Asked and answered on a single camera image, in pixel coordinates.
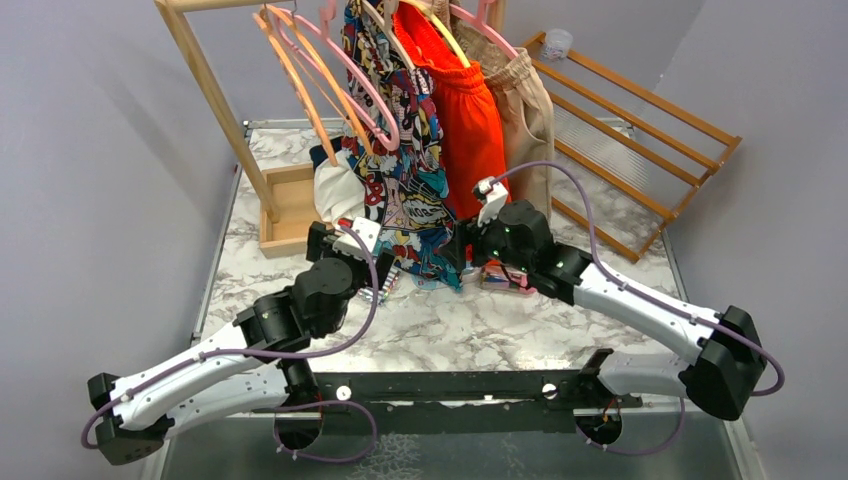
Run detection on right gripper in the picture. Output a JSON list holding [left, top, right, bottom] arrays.
[[438, 202, 533, 274]]

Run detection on clear plastic cup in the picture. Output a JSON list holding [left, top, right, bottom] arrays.
[[540, 28, 574, 61]]

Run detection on orange hanger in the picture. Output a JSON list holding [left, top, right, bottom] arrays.
[[253, 4, 373, 163]]

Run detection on light blue toy case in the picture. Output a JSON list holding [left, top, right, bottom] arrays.
[[412, 268, 481, 293]]

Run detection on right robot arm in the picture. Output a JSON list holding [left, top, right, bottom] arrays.
[[439, 201, 767, 420]]

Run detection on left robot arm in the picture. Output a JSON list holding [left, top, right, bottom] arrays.
[[80, 217, 394, 465]]

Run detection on pink white navy garment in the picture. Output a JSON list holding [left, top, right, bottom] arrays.
[[309, 136, 365, 224]]

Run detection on beige shorts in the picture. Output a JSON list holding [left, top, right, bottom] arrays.
[[433, 1, 554, 215]]

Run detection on wooden clothes rack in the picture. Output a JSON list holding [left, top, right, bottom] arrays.
[[153, 1, 506, 258]]

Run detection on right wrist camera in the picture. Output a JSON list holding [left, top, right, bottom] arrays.
[[473, 177, 509, 228]]

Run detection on comic print shorts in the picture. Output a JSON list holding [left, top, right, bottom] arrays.
[[342, 1, 461, 289]]

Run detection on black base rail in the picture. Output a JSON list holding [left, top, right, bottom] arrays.
[[274, 370, 642, 442]]

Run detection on pack of coloured markers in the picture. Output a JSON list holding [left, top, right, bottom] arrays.
[[357, 267, 402, 304]]

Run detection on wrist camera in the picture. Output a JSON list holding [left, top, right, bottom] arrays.
[[332, 217, 381, 259], [473, 177, 509, 228]]

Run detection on yellow hanger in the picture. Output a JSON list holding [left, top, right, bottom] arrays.
[[402, 0, 471, 68]]

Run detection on pink hanger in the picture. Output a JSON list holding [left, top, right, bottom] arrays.
[[448, 0, 518, 59], [255, 1, 400, 153]]

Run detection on orange shorts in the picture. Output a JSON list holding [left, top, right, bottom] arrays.
[[393, 2, 506, 220]]

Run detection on wooden slatted shelf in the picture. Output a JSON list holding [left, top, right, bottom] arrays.
[[524, 31, 742, 263]]

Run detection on pink hanger right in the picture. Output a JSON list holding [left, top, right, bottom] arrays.
[[448, 0, 518, 59]]

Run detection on cream hanger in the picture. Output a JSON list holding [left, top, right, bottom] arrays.
[[359, 0, 417, 72]]

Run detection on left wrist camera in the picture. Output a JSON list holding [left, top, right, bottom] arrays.
[[332, 217, 381, 259]]

